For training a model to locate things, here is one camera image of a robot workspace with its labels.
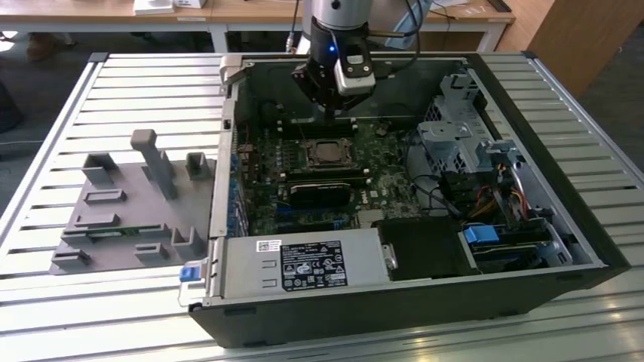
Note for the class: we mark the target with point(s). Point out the blue case latch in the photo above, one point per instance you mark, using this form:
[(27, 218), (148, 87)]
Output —
[(188, 274)]

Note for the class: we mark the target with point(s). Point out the black plastic shroud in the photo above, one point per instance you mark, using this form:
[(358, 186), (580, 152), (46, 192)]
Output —
[(423, 245)]

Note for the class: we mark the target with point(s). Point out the black PC case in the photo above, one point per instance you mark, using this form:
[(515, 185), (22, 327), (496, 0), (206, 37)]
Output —
[(352, 320)]

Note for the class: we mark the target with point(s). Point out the metal drive cage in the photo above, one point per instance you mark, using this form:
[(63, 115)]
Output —
[(452, 143)]

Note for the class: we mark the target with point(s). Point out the blue disk carrier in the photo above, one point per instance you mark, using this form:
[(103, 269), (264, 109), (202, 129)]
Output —
[(482, 235)]

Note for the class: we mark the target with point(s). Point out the green motherboard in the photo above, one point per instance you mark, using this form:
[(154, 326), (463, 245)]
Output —
[(387, 188)]

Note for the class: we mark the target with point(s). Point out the silver chipset heatsink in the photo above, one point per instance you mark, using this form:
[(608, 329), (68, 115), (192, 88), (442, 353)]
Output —
[(371, 218)]

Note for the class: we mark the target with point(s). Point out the grey parts rack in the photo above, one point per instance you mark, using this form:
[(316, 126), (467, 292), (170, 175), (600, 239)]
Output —
[(126, 211)]

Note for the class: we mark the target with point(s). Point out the green RAM stick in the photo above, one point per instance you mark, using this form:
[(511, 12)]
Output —
[(126, 231)]

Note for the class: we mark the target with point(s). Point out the wooden desk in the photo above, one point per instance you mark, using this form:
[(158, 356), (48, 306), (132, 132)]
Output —
[(100, 18)]

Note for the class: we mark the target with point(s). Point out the graphics card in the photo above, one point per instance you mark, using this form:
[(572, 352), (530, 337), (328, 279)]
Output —
[(322, 196)]

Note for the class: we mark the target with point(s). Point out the brown shoe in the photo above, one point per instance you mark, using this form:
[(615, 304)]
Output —
[(47, 47)]

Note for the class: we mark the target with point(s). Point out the metal disk bay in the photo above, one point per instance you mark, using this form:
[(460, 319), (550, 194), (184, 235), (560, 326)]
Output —
[(556, 249)]

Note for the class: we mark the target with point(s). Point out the CPU socket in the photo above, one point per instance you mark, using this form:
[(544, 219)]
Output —
[(303, 166)]

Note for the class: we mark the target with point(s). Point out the wooden cabinet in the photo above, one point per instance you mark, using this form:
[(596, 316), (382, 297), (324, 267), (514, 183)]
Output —
[(579, 37)]

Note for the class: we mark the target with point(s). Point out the silver power supply unit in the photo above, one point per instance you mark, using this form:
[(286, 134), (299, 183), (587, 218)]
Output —
[(242, 264)]

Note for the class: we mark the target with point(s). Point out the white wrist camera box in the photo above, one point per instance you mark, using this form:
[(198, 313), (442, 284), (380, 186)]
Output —
[(355, 75)]

